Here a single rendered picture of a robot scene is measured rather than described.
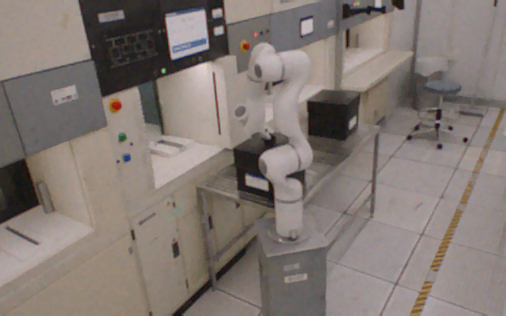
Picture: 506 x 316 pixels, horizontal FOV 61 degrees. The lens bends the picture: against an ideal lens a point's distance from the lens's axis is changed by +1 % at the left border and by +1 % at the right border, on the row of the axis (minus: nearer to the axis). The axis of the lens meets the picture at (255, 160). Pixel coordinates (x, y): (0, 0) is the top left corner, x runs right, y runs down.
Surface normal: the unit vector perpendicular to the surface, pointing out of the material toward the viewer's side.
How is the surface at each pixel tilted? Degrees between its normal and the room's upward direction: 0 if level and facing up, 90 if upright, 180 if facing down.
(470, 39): 90
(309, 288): 90
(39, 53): 90
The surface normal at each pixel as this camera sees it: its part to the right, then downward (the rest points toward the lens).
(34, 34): 0.83, 0.19
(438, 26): -0.55, 0.39
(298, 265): 0.19, 0.41
